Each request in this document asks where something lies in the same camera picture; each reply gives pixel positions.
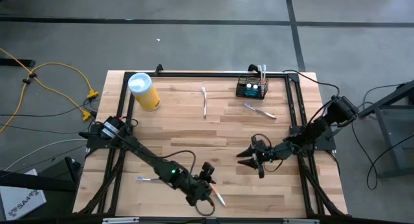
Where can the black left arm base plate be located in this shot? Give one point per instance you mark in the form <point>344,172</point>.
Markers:
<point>92,143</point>

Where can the yellow canister white lid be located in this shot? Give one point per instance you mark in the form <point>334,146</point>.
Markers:
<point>147,97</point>

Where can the black floor bar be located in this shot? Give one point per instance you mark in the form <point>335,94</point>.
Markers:
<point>16,62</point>

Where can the black frame clamp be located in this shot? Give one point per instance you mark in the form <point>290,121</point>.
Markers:
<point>252,68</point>
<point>158,69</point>

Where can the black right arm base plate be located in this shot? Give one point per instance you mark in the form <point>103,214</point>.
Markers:
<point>323,143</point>

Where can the grey metal side table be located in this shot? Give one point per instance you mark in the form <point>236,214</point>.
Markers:
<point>391,127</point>

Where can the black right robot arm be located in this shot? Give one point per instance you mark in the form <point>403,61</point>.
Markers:
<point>320,128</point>

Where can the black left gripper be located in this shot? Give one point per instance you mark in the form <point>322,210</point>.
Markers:
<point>200,188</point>

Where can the white printed box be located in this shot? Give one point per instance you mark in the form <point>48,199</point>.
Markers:
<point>19,201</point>

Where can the black aluminium table frame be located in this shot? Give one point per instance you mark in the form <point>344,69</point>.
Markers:
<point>210,74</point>

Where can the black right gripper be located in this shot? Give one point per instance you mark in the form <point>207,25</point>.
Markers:
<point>270,154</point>

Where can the silver table edge bracket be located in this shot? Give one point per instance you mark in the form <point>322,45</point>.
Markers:
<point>300,221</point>
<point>119,220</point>

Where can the black floor stand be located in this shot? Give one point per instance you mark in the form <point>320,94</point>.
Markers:
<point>61,172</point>

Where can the white grey toothbrush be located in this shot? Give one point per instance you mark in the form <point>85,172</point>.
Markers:
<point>204,104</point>

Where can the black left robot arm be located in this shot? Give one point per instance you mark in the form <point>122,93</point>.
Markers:
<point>145,153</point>

